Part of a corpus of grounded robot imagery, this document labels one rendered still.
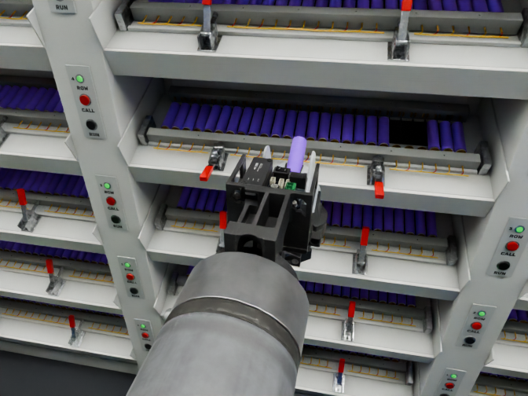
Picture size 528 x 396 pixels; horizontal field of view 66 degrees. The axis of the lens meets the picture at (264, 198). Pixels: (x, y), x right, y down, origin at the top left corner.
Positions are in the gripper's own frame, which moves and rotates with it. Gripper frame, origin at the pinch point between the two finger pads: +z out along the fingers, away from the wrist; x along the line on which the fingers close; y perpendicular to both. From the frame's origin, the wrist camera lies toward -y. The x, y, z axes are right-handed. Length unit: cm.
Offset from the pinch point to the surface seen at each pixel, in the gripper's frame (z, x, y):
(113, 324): 20, 49, -67
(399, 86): 18.1, -11.7, 5.6
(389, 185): 17.9, -13.3, -10.3
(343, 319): 21, -11, -48
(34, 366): 13, 75, -85
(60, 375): 12, 65, -85
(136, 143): 18.9, 31.2, -9.1
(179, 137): 19.7, 23.0, -7.2
